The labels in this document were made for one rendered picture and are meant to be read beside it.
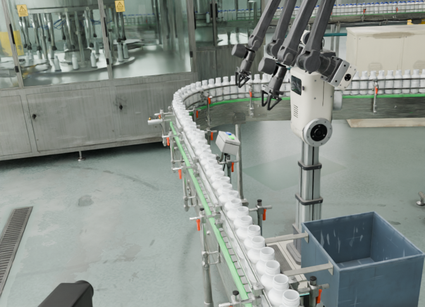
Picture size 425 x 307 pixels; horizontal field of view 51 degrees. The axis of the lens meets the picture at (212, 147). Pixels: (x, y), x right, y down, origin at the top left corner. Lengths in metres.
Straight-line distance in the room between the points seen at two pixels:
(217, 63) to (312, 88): 4.79
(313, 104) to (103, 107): 3.11
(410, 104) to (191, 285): 2.01
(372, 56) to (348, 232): 4.06
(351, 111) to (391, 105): 0.29
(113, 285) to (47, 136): 2.44
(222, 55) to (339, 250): 5.40
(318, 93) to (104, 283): 1.86
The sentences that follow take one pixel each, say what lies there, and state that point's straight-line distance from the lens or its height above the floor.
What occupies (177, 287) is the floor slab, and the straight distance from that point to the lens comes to 3.00.
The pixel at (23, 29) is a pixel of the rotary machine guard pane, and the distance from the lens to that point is 4.95.
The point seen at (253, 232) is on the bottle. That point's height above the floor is 1.16.
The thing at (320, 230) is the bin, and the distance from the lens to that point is 1.80.
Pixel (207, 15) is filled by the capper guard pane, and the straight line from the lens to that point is 6.89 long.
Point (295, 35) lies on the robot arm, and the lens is 2.05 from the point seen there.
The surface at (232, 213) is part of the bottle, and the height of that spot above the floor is 1.13.
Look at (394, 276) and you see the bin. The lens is 1.65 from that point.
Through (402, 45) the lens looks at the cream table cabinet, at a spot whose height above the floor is 1.01.
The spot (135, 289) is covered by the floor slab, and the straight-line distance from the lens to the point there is 3.04.
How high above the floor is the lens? 1.83
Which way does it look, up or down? 21 degrees down
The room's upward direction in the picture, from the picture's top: 3 degrees counter-clockwise
